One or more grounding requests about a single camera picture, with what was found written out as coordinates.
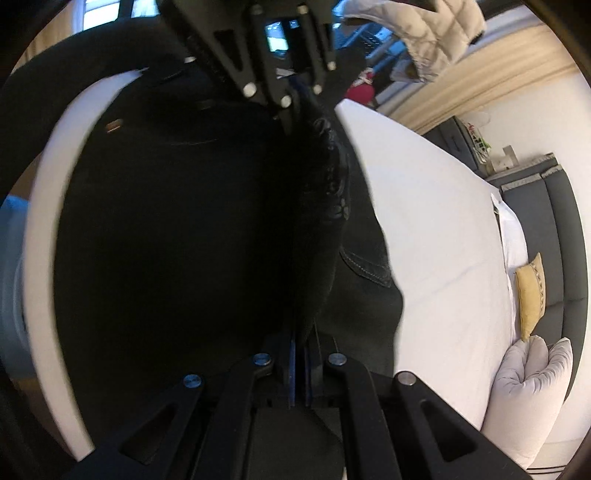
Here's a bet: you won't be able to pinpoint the black pants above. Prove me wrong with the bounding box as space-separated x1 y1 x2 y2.
54 66 403 444

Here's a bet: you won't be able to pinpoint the red and white slipper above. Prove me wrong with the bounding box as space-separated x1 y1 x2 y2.
345 68 376 106

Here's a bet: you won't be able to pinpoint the white bed mattress sheet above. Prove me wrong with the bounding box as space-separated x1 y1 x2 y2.
23 71 516 458

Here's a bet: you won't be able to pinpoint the beige puffer jacket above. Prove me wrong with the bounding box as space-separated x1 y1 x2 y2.
341 0 486 83

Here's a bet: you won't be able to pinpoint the folded grey-white duvet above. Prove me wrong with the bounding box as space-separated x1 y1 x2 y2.
481 335 573 469

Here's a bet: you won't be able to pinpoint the yellow decorative cushion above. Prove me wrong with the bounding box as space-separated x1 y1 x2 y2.
515 252 547 342

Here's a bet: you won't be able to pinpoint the dark grey nightstand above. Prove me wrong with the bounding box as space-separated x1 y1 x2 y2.
423 116 488 178

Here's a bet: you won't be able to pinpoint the white pillow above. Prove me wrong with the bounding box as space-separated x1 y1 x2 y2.
491 195 529 278

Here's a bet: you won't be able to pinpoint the beige curtain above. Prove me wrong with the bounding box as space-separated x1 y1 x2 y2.
387 25 579 134

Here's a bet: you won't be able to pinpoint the dark grey upholstered headboard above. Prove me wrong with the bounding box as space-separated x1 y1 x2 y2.
487 153 589 378

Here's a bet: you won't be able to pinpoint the wall socket panel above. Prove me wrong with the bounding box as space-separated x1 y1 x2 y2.
491 145 519 173

